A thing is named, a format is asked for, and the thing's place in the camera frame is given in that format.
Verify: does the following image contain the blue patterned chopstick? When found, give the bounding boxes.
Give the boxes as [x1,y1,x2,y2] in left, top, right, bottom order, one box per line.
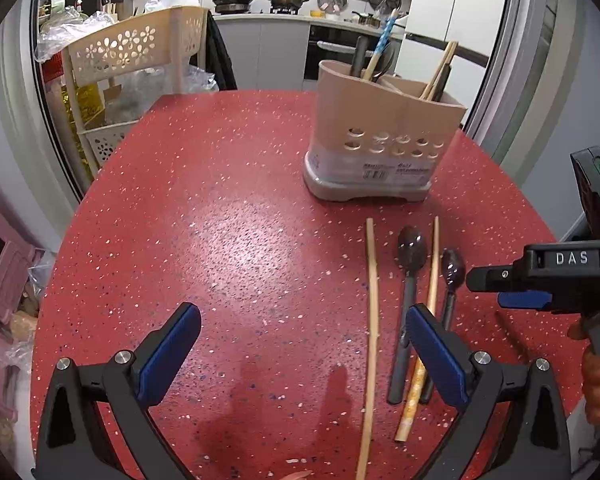
[362,16,398,81]

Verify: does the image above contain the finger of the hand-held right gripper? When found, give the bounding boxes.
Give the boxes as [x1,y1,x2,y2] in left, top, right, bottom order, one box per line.
[466,257,529,294]
[497,291,555,312]

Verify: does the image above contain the person's right hand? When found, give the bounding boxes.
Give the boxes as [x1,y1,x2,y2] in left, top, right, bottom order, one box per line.
[569,317,600,427]

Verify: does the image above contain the black wok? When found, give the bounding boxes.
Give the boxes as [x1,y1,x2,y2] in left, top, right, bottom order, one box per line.
[206,0,256,13]

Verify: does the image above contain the white refrigerator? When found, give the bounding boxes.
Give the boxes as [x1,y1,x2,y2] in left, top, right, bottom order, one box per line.
[405,0,515,131]

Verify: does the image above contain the beige perforated storage cart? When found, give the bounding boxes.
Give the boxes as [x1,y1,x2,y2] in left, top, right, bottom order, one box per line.
[60,5,211,171]

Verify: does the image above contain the beige plastic utensil holder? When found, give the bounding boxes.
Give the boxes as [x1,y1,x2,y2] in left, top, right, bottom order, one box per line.
[302,59,468,203]

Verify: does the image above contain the yellow cooking oil bottle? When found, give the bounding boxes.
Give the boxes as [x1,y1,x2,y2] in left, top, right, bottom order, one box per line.
[62,82,106,133]

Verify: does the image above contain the gas stove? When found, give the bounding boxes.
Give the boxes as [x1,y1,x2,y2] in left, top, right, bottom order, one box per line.
[215,7,306,16]

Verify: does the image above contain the lidded brown wok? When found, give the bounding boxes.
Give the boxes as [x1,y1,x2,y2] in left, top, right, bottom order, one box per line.
[265,0,311,13]

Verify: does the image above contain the black built-in oven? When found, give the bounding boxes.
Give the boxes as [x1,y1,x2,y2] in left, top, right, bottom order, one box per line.
[304,25,406,81]

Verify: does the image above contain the pink plastic stool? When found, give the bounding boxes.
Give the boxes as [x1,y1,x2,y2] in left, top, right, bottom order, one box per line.
[0,182,46,423]

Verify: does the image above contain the crumpled clear plastic bag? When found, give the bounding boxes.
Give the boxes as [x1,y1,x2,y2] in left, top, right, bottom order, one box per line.
[105,65,218,126]

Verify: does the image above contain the dark translucent plastic spoon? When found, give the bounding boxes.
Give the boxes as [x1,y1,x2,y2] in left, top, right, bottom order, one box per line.
[419,247,467,405]
[350,35,371,77]
[372,42,398,83]
[387,226,428,406]
[436,60,453,103]

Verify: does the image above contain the pile of clear plastic bags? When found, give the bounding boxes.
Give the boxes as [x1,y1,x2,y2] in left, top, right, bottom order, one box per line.
[34,7,118,63]

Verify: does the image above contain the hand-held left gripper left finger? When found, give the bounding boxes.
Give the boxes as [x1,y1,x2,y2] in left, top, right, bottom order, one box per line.
[32,301,202,480]

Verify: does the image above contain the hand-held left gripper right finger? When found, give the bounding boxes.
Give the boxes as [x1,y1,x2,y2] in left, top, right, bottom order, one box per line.
[405,303,573,480]

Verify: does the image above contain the wooden chopstick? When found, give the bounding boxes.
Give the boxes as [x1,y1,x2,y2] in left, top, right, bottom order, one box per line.
[355,218,381,480]
[419,41,453,101]
[427,41,460,102]
[394,216,442,443]

